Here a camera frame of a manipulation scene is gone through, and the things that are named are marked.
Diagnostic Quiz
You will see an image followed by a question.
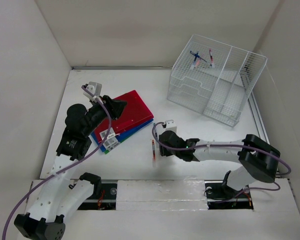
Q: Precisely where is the red plastic folder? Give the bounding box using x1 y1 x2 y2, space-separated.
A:
107 90 154 140

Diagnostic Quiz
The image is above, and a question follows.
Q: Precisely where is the orange red gel pen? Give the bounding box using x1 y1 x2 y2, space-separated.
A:
151 139 157 168

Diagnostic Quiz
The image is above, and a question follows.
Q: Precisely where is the blue cap gel pen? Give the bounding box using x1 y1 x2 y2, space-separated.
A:
190 52 200 70

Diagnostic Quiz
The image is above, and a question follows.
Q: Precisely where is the pink highlighter pen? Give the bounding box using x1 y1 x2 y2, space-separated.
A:
190 57 201 70

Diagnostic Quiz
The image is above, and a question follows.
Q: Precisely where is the dark blue clip pen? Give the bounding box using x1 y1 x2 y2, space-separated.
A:
189 50 207 63

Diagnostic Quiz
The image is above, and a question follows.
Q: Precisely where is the dark red gel pen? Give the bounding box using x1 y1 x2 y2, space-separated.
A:
209 48 215 69

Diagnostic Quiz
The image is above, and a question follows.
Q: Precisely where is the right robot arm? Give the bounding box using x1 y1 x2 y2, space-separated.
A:
158 130 280 199

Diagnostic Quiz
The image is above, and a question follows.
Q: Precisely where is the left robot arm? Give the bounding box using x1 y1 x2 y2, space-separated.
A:
14 95 127 240

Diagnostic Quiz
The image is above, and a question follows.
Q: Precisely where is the blue plastic folder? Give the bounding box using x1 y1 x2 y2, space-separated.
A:
100 119 154 154

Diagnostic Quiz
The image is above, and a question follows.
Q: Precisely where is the green plastic folder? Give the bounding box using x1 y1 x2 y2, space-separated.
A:
100 137 125 154

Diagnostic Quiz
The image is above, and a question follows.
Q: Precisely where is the white foam front block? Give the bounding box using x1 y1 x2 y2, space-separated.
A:
116 179 208 212

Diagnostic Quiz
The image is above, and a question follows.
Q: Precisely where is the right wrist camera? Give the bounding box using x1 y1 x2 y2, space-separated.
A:
162 119 177 133

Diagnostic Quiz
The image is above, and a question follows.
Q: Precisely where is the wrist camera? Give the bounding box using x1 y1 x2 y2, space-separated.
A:
83 81 102 97
162 119 177 133

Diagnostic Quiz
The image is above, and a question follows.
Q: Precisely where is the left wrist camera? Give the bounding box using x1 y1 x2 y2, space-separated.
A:
83 81 102 97

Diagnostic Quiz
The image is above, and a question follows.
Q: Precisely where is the white wire mesh organizer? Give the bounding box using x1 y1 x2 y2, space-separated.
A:
167 34 268 127

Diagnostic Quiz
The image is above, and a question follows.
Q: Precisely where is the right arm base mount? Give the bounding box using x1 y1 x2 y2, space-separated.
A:
203 170 254 210

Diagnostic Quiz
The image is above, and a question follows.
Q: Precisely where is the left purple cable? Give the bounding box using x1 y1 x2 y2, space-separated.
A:
1 84 112 240

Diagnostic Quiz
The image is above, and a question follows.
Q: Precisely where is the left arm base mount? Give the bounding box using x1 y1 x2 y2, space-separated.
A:
78 172 118 211

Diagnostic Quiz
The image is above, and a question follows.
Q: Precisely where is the aluminium rail right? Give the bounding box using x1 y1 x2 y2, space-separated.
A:
248 92 268 142

